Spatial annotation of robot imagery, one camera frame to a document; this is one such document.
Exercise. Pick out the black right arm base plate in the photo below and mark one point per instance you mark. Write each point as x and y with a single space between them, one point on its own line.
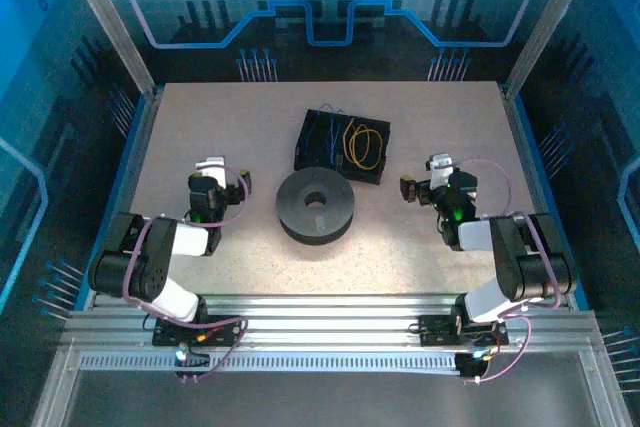
432 329

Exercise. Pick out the grey lower shelf panel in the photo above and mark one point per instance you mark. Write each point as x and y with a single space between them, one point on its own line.
325 402

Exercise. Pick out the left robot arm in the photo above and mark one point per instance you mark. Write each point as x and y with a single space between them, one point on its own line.
150 267

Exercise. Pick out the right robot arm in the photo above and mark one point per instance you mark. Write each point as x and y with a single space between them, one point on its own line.
505 257

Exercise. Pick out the aluminium frame post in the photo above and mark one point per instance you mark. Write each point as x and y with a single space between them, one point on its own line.
107 22
550 22

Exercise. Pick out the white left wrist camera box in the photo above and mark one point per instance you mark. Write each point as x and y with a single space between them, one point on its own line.
211 168

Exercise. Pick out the aluminium front rail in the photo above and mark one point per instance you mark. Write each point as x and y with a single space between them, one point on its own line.
325 317

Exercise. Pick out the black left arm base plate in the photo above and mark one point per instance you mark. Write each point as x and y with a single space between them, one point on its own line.
225 334

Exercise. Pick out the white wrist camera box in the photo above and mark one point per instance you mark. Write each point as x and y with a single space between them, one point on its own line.
211 168
440 169

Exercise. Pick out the aluminium table side rail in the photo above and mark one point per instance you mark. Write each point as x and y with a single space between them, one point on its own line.
147 117

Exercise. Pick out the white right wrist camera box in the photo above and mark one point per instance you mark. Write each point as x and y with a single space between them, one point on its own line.
440 169

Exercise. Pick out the black two-compartment tray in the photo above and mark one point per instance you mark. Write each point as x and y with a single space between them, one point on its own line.
312 147

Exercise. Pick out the small black controller box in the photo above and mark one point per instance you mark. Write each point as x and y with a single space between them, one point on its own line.
192 359
470 364

